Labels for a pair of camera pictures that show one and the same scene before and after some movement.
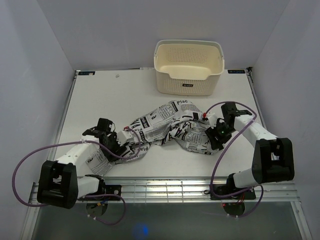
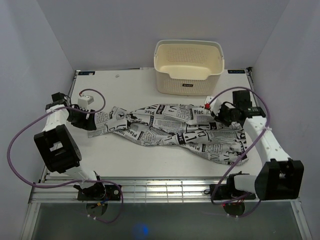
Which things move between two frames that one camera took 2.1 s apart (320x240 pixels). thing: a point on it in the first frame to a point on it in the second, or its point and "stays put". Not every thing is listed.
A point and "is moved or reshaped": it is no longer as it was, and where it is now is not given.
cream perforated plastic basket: x=188 y=67 stays put
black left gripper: x=109 y=156 to x=88 y=124
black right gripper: x=211 y=133 to x=218 y=118
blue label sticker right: x=236 y=71 stays put
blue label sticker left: x=91 y=73 stays put
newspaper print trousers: x=179 y=121 is moved or reshaped
